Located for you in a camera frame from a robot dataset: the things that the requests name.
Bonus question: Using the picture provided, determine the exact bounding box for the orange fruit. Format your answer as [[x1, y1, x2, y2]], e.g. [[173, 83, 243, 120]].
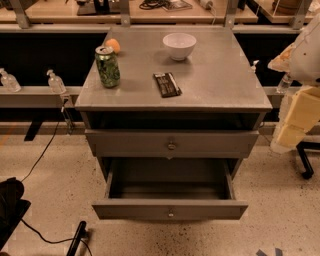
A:
[[105, 38, 120, 54]]

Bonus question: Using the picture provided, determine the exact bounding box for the white bowl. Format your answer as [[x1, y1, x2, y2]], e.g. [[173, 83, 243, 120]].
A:
[[163, 33, 197, 61]]

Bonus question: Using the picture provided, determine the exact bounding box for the grey top drawer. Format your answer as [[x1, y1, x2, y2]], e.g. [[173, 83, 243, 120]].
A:
[[85, 129, 258, 158]]

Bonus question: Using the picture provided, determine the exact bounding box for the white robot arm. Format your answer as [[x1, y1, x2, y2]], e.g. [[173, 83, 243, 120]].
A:
[[268, 14, 320, 154]]

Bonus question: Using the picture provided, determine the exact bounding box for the grey bench rail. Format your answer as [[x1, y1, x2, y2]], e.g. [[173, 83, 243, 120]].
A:
[[0, 85, 83, 109], [264, 86, 284, 109]]

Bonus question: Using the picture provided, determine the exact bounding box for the green soda can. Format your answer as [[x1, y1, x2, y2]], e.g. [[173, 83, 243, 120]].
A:
[[95, 46, 120, 88]]

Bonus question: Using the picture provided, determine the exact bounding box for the clear sanitizer pump bottle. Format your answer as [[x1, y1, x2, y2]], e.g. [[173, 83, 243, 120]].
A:
[[47, 69, 66, 94]]

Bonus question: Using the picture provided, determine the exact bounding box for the grey bench rail left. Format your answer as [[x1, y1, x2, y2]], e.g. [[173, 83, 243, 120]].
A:
[[0, 85, 83, 109]]

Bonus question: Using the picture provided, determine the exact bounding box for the small pump bottle behind cabinet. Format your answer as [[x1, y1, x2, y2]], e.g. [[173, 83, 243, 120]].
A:
[[251, 60, 260, 72]]

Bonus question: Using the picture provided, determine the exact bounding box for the grey bench rail right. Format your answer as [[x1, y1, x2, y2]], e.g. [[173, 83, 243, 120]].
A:
[[264, 86, 284, 109]]

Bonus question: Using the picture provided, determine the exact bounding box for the black snack bar packet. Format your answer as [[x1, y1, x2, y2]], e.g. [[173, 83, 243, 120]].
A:
[[153, 72, 182, 98]]

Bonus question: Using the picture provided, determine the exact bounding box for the clear sanitizer bottle far left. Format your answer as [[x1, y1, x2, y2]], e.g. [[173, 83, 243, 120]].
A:
[[0, 68, 21, 92]]

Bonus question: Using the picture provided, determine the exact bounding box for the black table leg right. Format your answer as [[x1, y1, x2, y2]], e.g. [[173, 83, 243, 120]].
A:
[[296, 141, 320, 179]]

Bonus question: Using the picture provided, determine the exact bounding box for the black floor cable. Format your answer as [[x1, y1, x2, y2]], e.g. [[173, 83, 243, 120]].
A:
[[19, 105, 94, 256]]

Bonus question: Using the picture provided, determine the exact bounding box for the black object lower left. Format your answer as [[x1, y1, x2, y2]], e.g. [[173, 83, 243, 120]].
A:
[[0, 177, 31, 249]]

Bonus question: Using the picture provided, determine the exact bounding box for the grey drawer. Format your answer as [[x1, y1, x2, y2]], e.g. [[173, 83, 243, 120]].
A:
[[85, 129, 258, 158], [93, 158, 248, 221]]

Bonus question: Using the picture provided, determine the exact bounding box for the grey metal drawer cabinet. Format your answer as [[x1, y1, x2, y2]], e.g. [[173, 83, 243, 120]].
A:
[[74, 25, 274, 183]]

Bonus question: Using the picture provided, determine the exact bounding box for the clear water bottle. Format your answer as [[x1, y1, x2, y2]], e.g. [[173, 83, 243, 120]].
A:
[[276, 74, 293, 94]]

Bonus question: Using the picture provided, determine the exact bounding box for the black bar on floor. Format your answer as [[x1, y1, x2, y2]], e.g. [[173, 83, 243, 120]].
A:
[[66, 221, 87, 256]]

